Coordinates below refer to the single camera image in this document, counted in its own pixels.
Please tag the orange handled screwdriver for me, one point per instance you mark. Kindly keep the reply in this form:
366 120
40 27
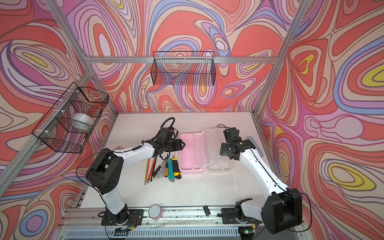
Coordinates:
166 170

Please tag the black yellow utility knife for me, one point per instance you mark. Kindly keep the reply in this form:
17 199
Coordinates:
176 170

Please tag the pink plastic tool box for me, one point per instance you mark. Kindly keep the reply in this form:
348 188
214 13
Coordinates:
202 152

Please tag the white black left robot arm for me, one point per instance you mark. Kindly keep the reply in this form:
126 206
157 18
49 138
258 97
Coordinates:
104 173

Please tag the pink calculator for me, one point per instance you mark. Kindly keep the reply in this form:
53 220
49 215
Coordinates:
118 148

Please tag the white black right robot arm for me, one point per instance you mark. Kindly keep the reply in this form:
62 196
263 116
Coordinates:
283 207

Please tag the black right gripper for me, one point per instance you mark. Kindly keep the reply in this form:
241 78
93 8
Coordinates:
224 149

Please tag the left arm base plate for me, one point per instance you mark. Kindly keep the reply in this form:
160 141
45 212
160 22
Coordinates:
130 217

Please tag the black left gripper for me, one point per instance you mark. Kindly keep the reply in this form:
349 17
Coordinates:
178 143

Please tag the small black block on rail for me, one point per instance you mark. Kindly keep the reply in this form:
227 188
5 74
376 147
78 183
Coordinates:
206 210

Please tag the red handled hex key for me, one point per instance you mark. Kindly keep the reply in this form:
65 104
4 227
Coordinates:
152 169

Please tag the black wire basket wall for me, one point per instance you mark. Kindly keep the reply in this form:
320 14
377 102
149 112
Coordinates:
183 68
56 132

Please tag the black yellow screwdriver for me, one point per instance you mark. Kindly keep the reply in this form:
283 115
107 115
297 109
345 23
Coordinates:
155 173

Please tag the teal utility knife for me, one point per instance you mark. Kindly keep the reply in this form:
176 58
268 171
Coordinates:
171 176

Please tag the orange handled hex key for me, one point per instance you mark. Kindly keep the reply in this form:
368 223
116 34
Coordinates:
147 171

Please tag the grey tape roll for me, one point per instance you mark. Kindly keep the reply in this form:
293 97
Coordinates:
81 123

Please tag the black wire basket back wall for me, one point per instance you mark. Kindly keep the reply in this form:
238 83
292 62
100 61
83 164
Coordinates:
183 68

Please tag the black wire basket left wall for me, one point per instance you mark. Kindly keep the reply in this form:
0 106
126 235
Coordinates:
56 132

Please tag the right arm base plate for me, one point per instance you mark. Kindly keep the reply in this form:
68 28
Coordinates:
230 217

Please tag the pink round tape dispenser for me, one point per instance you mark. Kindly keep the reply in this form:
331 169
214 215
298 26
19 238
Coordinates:
155 212

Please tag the clear handled screwdriver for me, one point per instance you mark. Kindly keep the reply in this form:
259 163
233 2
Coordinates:
161 170
162 174

